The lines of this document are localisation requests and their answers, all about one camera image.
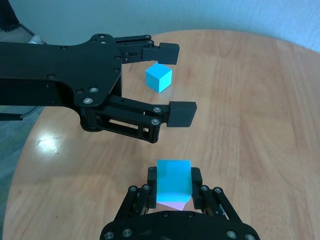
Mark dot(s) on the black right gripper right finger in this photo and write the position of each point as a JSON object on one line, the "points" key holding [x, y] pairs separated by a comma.
{"points": [[197, 190]]}

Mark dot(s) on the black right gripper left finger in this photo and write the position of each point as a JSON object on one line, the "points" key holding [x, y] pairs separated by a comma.
{"points": [[152, 187]]}

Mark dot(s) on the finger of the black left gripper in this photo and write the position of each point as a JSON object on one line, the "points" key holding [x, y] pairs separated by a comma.
{"points": [[181, 115], [162, 53]]}

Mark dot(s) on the silver ribbed foot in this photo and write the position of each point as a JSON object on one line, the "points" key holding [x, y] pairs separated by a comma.
{"points": [[37, 39]]}

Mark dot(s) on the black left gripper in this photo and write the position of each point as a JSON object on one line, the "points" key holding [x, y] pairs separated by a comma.
{"points": [[62, 75]]}

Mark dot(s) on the blue cube block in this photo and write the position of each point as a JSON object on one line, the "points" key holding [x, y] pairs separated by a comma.
{"points": [[173, 180], [157, 77]]}

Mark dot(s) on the pink cube block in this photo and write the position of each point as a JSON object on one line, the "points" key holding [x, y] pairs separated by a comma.
{"points": [[172, 206]]}

